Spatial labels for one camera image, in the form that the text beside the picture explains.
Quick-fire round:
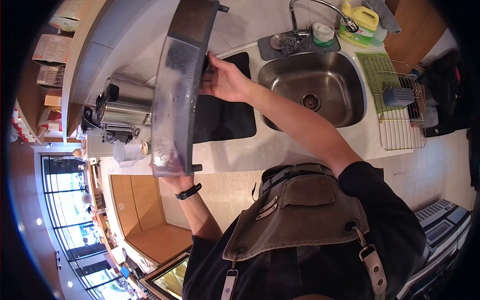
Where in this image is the person's body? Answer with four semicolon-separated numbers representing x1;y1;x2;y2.
182;161;428;300

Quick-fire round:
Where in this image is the grey sink mat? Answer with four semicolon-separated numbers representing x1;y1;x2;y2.
257;31;342;62

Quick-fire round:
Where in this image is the black bag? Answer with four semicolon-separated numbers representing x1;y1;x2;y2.
419;48;474;138

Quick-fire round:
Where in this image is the large grey metal tray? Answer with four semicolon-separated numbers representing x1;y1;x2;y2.
151;0;230;178

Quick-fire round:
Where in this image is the steel wool scrubber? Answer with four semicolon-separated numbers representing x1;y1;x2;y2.
279;36;301;57

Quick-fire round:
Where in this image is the clear tub with green sponge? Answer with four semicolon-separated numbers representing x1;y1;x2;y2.
311;20;336;48

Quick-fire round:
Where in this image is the glass display case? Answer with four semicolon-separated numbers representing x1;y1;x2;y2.
140;250;191;300

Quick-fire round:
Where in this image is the large window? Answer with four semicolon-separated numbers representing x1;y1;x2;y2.
40;155;145;300

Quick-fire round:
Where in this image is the grey appliance with vents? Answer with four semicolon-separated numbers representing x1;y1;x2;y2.
395;199;472;300

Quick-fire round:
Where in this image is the person's left hand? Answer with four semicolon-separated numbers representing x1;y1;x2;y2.
157;173;195;194

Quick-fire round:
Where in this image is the person's right hand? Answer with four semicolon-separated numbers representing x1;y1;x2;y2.
199;51;256;103

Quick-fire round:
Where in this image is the grey cloth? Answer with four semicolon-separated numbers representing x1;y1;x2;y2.
361;0;402;34

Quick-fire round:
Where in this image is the yellow dish soap bottle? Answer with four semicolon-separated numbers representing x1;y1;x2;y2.
338;0;380;49

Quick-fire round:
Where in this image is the black wrist band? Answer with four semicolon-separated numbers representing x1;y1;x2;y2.
175;183;203;201

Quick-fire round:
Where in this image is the stainless steel sink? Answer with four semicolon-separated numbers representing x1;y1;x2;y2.
256;50;368;133

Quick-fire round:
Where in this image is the wooden counter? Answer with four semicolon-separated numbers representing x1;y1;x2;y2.
108;174;194;265

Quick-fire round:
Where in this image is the wooden shelf with cartons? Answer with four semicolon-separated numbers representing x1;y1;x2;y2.
15;0;113;145

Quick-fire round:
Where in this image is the chrome faucet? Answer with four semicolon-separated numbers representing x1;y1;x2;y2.
289;0;360;38

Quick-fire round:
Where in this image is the person's right thumb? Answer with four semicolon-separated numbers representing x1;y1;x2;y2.
207;51;234;73

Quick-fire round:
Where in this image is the white pitcher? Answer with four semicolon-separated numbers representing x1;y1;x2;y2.
112;139;147;168

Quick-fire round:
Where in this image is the stainless steel urn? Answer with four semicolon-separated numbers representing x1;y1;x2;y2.
95;73;155;130

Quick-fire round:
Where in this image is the wire dish rack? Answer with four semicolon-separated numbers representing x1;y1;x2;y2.
362;56;428;152

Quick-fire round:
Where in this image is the blue-grey cutlery holder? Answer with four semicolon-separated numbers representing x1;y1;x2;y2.
382;85;416;109

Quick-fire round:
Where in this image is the green mat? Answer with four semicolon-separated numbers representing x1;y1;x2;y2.
355;52;404;115

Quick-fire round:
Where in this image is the black drying mat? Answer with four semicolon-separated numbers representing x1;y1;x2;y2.
192;52;258;145

